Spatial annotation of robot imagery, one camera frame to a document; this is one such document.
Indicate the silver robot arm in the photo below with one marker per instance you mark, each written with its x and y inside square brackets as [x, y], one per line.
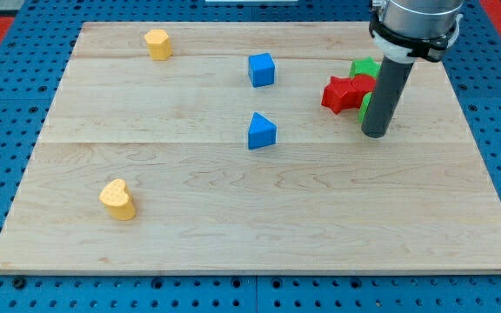
[406, 30]

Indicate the blue triangle block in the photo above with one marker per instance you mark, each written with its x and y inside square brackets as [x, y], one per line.
[262, 132]

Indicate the wooden board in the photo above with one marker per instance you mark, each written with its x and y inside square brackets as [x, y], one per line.
[324, 200]

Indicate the blue cube block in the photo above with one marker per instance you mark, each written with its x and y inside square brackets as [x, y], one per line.
[261, 70]

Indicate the red star block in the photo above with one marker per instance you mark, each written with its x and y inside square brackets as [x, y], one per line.
[340, 94]

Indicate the green round block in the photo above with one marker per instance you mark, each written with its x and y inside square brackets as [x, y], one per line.
[364, 106]

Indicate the red round block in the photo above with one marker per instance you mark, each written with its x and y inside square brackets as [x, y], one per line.
[362, 84]

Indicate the yellow heart block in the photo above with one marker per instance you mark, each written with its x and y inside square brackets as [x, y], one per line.
[118, 201]

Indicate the green star block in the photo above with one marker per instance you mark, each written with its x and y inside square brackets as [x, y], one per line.
[366, 66]

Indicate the yellow hexagon block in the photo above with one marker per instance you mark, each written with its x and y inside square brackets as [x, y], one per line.
[158, 44]

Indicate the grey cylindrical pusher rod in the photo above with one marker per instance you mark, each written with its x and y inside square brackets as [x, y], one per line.
[391, 80]

